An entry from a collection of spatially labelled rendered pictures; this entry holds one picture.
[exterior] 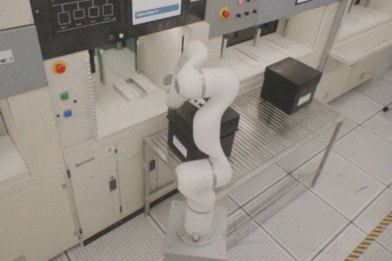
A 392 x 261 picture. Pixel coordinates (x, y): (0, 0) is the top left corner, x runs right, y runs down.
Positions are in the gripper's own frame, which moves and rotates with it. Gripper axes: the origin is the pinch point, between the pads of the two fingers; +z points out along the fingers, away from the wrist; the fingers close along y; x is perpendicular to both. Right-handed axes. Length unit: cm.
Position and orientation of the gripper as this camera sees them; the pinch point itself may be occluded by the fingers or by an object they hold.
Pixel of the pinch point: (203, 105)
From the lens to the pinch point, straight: 181.1
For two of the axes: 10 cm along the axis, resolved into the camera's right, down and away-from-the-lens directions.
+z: 5.2, 3.6, 7.7
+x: -6.4, 7.6, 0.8
